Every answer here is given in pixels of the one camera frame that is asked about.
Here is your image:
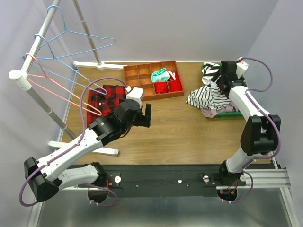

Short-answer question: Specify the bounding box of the red cloth right compartment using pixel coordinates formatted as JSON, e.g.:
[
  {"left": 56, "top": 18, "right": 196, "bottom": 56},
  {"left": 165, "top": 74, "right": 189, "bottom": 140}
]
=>
[{"left": 169, "top": 80, "right": 183, "bottom": 92}]

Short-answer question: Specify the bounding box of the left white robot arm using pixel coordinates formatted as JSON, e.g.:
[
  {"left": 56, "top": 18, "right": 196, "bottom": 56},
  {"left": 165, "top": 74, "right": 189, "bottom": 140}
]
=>
[{"left": 24, "top": 99, "right": 152, "bottom": 202}]

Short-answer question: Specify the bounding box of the white metal clothes rack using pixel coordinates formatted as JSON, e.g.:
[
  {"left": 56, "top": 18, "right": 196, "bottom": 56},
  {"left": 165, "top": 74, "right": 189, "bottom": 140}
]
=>
[{"left": 8, "top": 0, "right": 128, "bottom": 157}]

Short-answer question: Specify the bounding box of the red white striped sock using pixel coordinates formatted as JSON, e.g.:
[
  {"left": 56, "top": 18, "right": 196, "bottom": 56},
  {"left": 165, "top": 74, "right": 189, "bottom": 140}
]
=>
[{"left": 167, "top": 71, "right": 179, "bottom": 81}]

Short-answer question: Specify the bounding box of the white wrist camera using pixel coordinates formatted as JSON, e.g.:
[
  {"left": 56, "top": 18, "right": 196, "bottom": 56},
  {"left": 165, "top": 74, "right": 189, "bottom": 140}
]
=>
[
  {"left": 236, "top": 57, "right": 249, "bottom": 77},
  {"left": 126, "top": 86, "right": 144, "bottom": 104}
]

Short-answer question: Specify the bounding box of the pink wire hanger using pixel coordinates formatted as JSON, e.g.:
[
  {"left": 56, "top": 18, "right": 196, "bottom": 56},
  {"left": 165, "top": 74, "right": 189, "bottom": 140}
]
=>
[{"left": 25, "top": 53, "right": 103, "bottom": 116}]

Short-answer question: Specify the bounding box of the mauve garment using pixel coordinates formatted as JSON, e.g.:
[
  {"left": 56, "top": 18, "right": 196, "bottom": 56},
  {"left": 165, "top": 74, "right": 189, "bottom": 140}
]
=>
[{"left": 201, "top": 103, "right": 239, "bottom": 118}]

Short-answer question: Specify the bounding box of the aluminium frame rail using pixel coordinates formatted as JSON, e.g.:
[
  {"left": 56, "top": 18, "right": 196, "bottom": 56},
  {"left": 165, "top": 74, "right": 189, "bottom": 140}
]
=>
[{"left": 28, "top": 161, "right": 300, "bottom": 227}]

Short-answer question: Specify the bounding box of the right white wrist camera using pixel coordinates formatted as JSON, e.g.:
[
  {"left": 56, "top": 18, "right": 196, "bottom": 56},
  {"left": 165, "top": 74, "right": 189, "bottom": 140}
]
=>
[{"left": 236, "top": 57, "right": 249, "bottom": 77}]

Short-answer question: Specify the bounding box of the red cloth compartment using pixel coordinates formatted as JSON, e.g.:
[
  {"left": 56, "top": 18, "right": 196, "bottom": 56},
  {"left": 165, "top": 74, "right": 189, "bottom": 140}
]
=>
[
  {"left": 154, "top": 82, "right": 169, "bottom": 94},
  {"left": 169, "top": 80, "right": 183, "bottom": 92}
]

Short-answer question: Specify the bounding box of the brown compartment tray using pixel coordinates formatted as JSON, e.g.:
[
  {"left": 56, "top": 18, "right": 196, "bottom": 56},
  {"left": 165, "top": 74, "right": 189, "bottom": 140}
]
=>
[{"left": 123, "top": 61, "right": 185, "bottom": 101}]

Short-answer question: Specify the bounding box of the blue wire hanger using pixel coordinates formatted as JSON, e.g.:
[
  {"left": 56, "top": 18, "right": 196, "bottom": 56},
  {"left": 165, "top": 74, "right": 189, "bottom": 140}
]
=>
[
  {"left": 22, "top": 33, "right": 107, "bottom": 96},
  {"left": 45, "top": 5, "right": 116, "bottom": 59}
]

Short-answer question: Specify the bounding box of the red cloth left compartment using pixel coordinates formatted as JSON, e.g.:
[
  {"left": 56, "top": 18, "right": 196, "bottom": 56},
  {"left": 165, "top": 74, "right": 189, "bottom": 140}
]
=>
[{"left": 154, "top": 82, "right": 169, "bottom": 94}]

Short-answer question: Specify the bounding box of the green plastic bin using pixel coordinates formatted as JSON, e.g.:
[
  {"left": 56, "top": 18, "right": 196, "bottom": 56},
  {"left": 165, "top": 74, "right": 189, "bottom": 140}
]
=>
[{"left": 201, "top": 63, "right": 244, "bottom": 118}]

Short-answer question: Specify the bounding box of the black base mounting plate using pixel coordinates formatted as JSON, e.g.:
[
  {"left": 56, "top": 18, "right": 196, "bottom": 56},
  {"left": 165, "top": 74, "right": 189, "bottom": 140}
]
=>
[{"left": 78, "top": 163, "right": 248, "bottom": 199}]

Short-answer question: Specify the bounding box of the mint white sock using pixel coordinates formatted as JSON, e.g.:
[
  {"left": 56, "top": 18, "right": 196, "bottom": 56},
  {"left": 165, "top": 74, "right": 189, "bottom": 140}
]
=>
[{"left": 151, "top": 68, "right": 170, "bottom": 83}]

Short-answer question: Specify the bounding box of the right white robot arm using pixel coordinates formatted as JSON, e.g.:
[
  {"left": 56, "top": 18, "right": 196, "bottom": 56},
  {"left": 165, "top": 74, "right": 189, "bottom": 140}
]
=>
[{"left": 216, "top": 58, "right": 281, "bottom": 185}]

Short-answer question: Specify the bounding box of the bold striped garment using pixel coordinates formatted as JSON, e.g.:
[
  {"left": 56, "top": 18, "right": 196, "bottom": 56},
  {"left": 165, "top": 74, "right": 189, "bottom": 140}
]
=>
[{"left": 201, "top": 62, "right": 221, "bottom": 85}]

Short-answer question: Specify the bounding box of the red black plaid shirt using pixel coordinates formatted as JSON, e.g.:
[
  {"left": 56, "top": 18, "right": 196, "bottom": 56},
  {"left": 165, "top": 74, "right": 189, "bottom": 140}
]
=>
[{"left": 87, "top": 85, "right": 126, "bottom": 127}]

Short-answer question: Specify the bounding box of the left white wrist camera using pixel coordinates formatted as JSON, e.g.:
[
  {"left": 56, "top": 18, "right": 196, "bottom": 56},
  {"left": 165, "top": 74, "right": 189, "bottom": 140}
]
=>
[{"left": 126, "top": 86, "right": 144, "bottom": 104}]

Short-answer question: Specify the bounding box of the thin striped tank top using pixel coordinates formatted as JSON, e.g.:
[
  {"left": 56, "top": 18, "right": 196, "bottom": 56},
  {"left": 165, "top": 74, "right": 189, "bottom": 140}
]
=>
[{"left": 186, "top": 84, "right": 231, "bottom": 111}]

